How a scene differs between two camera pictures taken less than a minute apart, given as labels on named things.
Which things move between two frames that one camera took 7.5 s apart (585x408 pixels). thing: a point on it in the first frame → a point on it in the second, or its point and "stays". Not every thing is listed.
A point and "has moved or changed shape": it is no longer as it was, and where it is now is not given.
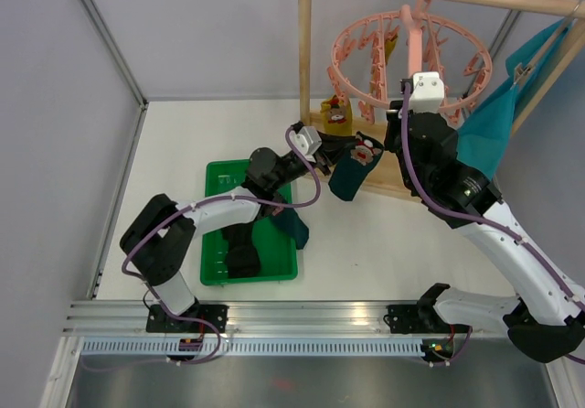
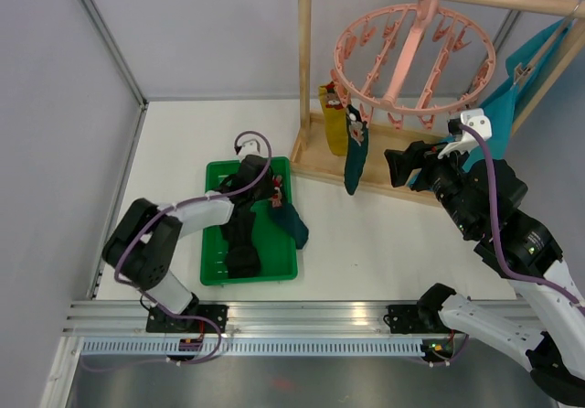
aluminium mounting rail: (140, 318) stays
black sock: (242, 260) stays
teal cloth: (484, 136) stays
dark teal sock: (289, 220) stays
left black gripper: (332, 147) → (269, 188)
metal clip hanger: (522, 69) stays
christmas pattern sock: (353, 166) has moved or changed shape
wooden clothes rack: (367, 159) stays
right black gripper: (394, 123) → (401, 162)
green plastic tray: (278, 255) stays
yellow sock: (336, 117) has moved or changed shape
